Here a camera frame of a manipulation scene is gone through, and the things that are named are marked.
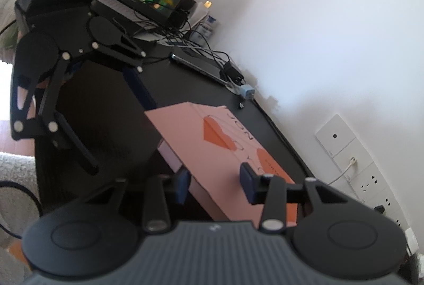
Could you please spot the white round disc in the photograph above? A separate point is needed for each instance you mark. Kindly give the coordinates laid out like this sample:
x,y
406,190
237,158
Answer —
x,y
232,88

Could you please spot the black desktop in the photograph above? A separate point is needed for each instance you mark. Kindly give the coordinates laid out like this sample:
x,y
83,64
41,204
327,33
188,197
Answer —
x,y
198,92

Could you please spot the white fluffy robe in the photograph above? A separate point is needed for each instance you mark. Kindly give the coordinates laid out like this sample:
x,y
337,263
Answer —
x,y
16,179

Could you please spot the white wall socket panel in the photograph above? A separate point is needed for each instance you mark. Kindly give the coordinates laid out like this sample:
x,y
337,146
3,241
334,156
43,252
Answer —
x,y
347,145

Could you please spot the black hub box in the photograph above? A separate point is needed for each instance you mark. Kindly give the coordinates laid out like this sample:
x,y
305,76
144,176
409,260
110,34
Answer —
x,y
182,13

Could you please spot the clear bottle blue cap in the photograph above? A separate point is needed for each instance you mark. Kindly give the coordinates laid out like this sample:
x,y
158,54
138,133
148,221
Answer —
x,y
207,28

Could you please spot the white bottle yellow cap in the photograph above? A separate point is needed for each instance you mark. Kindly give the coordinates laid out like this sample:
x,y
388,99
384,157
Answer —
x,y
203,10

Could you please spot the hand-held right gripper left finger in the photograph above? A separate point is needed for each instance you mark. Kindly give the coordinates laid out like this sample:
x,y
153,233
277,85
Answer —
x,y
183,187

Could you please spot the pink cardboard box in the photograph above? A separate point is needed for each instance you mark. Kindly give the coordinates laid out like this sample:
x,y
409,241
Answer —
x,y
198,139

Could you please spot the black power plug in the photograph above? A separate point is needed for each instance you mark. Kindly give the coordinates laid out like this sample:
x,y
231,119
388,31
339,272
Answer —
x,y
380,209

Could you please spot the black power adapter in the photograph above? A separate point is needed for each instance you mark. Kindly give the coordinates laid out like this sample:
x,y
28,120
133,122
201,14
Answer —
x,y
232,71

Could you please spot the black smartphone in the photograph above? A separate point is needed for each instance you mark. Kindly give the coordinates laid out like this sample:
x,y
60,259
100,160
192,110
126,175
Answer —
x,y
198,66

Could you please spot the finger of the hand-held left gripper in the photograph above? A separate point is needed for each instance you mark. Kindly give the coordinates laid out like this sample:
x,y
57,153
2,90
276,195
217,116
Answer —
x,y
140,89
76,149

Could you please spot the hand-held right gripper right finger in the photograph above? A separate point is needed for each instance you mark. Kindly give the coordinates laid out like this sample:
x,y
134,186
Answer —
x,y
248,184

